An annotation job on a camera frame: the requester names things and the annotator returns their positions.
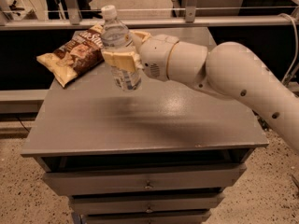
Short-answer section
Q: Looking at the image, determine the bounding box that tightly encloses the middle grey drawer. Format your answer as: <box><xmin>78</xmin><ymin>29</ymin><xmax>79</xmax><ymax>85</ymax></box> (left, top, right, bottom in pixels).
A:
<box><xmin>70</xmin><ymin>192</ymin><xmax>224</xmax><ymax>215</ymax></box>

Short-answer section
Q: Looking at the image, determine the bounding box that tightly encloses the grey drawer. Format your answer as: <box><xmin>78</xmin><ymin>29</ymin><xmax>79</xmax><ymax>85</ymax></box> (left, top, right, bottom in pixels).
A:
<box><xmin>86</xmin><ymin>210</ymin><xmax>210</xmax><ymax>224</ymax></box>
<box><xmin>43</xmin><ymin>163</ymin><xmax>246</xmax><ymax>196</ymax></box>
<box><xmin>70</xmin><ymin>192</ymin><xmax>224</xmax><ymax>215</ymax></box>

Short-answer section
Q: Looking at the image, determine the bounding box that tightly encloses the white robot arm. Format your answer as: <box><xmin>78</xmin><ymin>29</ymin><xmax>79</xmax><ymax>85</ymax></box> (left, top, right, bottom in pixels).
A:
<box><xmin>102</xmin><ymin>31</ymin><xmax>299</xmax><ymax>152</ymax></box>

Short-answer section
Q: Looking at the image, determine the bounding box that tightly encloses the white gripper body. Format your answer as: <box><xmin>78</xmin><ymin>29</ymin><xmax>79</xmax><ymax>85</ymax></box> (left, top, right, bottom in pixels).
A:
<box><xmin>133</xmin><ymin>35</ymin><xmax>179</xmax><ymax>81</ymax></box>

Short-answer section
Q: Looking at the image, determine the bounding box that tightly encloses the metal guard rail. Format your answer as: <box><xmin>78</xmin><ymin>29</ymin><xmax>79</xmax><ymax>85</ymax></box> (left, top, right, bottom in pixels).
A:
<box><xmin>0</xmin><ymin>0</ymin><xmax>299</xmax><ymax>30</ymax></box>

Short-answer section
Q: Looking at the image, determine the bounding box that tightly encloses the bottom grey drawer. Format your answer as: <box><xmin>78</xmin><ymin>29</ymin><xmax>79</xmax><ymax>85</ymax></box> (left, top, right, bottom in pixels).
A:
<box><xmin>86</xmin><ymin>210</ymin><xmax>210</xmax><ymax>224</ymax></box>

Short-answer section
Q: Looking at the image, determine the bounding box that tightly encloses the clear plastic tea bottle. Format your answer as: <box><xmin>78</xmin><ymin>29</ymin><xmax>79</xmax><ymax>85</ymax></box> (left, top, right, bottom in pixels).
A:
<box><xmin>101</xmin><ymin>5</ymin><xmax>141</xmax><ymax>91</ymax></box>

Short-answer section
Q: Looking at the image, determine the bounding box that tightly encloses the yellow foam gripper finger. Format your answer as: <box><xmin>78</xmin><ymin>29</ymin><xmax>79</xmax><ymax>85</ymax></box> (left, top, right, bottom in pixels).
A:
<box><xmin>131</xmin><ymin>30</ymin><xmax>151</xmax><ymax>43</ymax></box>
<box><xmin>102</xmin><ymin>50</ymin><xmax>143</xmax><ymax>72</ymax></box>

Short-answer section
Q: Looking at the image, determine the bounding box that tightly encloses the brown chip bag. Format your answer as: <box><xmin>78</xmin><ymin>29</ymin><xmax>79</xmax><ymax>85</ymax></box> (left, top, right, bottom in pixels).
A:
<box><xmin>36</xmin><ymin>24</ymin><xmax>104</xmax><ymax>87</ymax></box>

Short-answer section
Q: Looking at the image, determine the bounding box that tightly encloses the grey drawer cabinet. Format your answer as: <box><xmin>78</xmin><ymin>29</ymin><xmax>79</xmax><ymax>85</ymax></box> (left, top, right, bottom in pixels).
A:
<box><xmin>21</xmin><ymin>26</ymin><xmax>269</xmax><ymax>224</ymax></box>

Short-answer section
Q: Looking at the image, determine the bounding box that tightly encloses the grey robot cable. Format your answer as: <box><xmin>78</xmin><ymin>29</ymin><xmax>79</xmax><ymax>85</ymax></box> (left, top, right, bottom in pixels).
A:
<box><xmin>278</xmin><ymin>12</ymin><xmax>299</xmax><ymax>86</ymax></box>

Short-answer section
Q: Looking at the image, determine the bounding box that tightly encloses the top grey drawer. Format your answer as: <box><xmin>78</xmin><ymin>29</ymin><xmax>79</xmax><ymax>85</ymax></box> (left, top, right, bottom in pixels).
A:
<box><xmin>43</xmin><ymin>163</ymin><xmax>246</xmax><ymax>196</ymax></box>

